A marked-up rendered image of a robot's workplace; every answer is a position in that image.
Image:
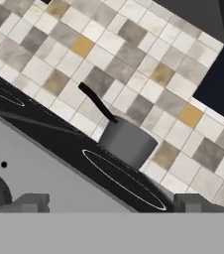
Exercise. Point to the dark range hood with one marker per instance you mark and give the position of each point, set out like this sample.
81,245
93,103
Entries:
196,16

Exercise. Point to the black hob with grey front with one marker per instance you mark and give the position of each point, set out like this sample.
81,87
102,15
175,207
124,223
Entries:
54,165

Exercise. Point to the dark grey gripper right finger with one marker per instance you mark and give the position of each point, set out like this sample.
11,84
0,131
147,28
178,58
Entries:
188,202

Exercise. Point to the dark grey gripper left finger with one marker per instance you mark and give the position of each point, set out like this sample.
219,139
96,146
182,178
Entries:
34,202

